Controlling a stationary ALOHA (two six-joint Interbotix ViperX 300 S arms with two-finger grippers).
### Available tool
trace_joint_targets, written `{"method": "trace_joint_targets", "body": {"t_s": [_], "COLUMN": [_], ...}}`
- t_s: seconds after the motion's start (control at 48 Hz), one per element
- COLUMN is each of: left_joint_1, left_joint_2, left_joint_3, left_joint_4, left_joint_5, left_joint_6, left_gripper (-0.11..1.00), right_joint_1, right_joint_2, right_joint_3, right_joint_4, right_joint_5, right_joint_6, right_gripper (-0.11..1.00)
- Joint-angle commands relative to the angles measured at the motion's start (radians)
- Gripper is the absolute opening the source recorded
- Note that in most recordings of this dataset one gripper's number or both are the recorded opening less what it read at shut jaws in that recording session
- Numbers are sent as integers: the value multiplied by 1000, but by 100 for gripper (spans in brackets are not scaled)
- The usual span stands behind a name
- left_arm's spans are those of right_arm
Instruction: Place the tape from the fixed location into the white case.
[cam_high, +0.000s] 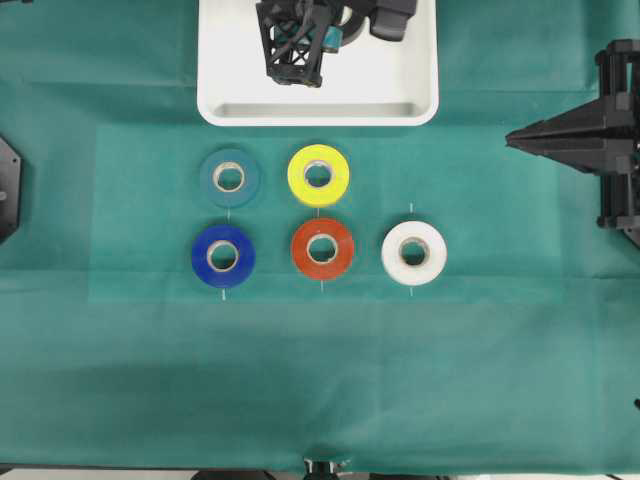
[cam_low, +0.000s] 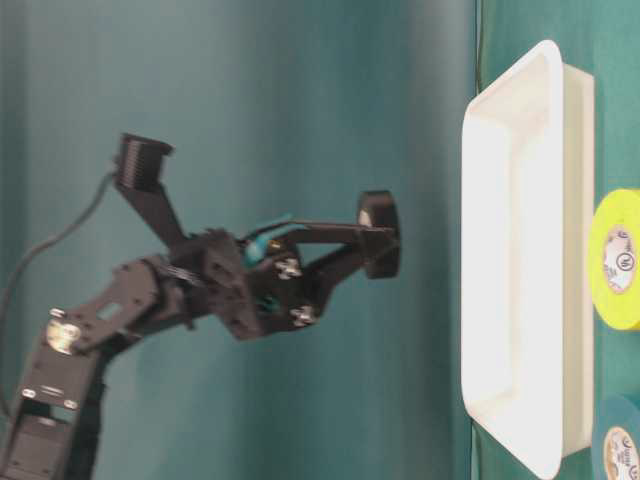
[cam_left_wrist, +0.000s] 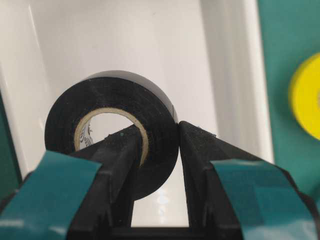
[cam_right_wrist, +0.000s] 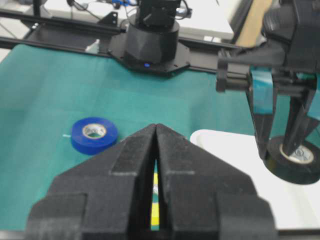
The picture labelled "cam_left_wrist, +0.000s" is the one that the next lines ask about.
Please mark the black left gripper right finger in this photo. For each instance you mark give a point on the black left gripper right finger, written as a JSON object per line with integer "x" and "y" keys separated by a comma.
{"x": 232, "y": 194}

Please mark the white plastic tray case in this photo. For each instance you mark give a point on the white plastic tray case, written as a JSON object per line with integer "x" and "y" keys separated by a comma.
{"x": 206, "y": 55}

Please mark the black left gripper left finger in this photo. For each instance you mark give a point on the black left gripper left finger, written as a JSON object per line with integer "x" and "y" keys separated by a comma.
{"x": 80, "y": 196}

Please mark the black tape roll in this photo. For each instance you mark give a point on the black tape roll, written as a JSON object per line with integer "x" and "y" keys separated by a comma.
{"x": 105, "y": 102}

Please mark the yellow tape roll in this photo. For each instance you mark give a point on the yellow tape roll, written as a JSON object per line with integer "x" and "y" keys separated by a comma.
{"x": 304, "y": 95}

